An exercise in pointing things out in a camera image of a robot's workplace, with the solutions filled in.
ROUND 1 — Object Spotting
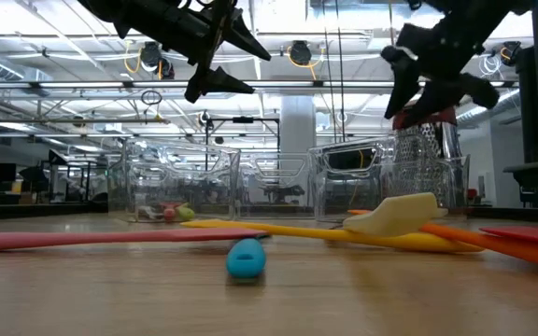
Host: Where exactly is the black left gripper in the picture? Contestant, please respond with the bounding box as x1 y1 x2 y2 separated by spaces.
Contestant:
77 0 273 105

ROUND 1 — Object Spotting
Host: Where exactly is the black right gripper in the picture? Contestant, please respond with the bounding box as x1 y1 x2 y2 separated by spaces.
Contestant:
380 0 536 130

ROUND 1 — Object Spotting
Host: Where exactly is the green silicone spoon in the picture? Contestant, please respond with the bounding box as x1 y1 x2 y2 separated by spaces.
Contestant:
175 203 196 222

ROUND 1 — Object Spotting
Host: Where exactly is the red silicone spoon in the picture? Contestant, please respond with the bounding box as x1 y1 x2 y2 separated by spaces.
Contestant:
159 201 181 222

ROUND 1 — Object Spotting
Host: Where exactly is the red silicone spatula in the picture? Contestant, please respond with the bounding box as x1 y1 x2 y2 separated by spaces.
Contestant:
478 225 538 247

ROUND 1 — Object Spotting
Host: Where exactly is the yellow silicone spatula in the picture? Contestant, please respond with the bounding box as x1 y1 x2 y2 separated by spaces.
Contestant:
179 218 485 254

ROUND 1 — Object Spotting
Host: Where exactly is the orange silicone spatula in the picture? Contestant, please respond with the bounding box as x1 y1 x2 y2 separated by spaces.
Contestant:
347 208 538 274

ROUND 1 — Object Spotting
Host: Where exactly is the blue silicone spatula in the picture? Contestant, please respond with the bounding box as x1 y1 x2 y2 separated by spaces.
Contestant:
225 237 268 280

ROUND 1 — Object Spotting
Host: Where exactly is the pink silicone spatula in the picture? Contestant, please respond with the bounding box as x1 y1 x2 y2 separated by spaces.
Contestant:
0 227 269 254

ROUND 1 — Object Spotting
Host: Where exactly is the red steel box grater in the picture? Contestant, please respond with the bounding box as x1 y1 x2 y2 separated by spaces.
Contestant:
391 105 475 219

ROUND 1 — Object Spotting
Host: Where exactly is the clear plastic bin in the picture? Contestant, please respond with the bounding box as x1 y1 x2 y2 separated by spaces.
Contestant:
309 134 471 220
107 139 241 223
235 151 319 219

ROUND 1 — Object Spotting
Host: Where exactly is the long ceiling light bar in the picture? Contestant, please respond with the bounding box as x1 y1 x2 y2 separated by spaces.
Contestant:
0 79 517 90

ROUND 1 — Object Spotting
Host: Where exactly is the black background frame rig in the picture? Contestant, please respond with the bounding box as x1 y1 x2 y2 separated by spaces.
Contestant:
203 115 282 158

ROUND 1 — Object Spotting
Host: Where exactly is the yellow hanging power cord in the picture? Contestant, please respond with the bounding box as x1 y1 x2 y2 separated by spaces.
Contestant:
387 0 402 48

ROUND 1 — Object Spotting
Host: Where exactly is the black ceiling cord reel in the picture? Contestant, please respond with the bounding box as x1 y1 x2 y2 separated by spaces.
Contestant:
137 40 177 81
500 40 523 67
288 39 313 66

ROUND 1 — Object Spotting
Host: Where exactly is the black hanging cable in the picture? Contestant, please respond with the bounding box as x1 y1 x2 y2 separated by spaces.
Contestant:
336 0 347 144

